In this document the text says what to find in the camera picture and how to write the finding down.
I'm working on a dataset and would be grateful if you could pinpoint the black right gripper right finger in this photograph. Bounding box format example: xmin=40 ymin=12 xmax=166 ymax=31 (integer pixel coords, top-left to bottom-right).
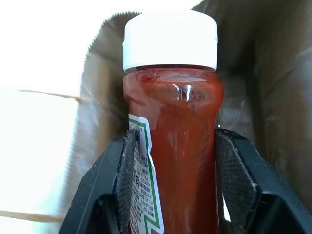
xmin=214 ymin=127 xmax=312 ymax=234

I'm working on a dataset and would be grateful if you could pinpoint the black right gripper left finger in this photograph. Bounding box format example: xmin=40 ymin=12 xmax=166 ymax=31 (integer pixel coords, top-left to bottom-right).
xmin=58 ymin=129 xmax=141 ymax=234

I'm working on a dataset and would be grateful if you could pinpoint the ketchup bottle with white cap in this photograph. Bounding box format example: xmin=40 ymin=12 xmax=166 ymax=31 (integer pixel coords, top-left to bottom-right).
xmin=121 ymin=9 xmax=225 ymax=234

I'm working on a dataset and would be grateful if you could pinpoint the brown paper bag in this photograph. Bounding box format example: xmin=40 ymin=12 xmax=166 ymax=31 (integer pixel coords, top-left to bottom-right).
xmin=0 ymin=0 xmax=312 ymax=234

